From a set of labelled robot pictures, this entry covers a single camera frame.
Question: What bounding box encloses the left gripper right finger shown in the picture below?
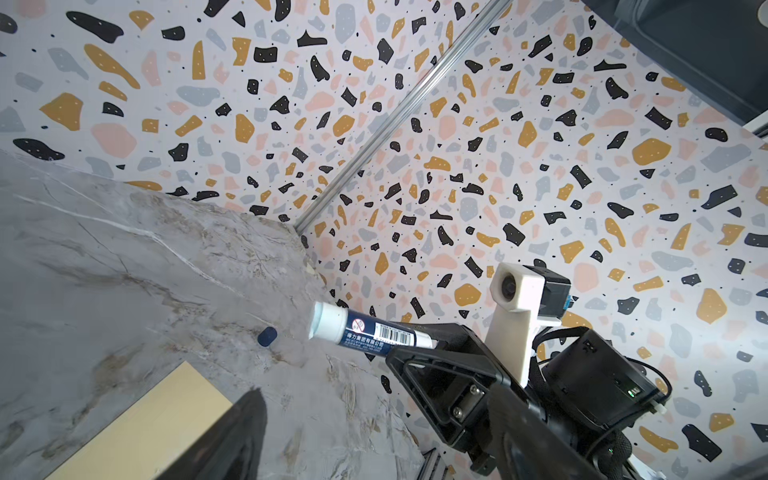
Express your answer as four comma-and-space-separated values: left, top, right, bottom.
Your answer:
488, 384, 602, 480

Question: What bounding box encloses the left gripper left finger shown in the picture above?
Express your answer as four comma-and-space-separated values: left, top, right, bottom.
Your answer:
157, 389, 268, 480

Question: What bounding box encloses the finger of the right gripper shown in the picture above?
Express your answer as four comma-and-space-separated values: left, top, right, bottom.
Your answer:
385, 323, 510, 450

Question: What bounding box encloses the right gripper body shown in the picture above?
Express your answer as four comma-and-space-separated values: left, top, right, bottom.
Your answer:
419, 326, 673, 480

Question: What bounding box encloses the blue glue stick cap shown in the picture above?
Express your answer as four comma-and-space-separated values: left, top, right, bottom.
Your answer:
256, 326, 278, 347

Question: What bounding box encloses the blue white glue stick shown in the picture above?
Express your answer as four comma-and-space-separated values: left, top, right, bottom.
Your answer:
308, 302, 437, 357

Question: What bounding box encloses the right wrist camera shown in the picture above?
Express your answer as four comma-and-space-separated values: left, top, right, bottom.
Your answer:
484, 262, 571, 387

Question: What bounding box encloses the right aluminium corner post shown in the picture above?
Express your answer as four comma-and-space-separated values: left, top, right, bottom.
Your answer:
294, 0, 513, 236

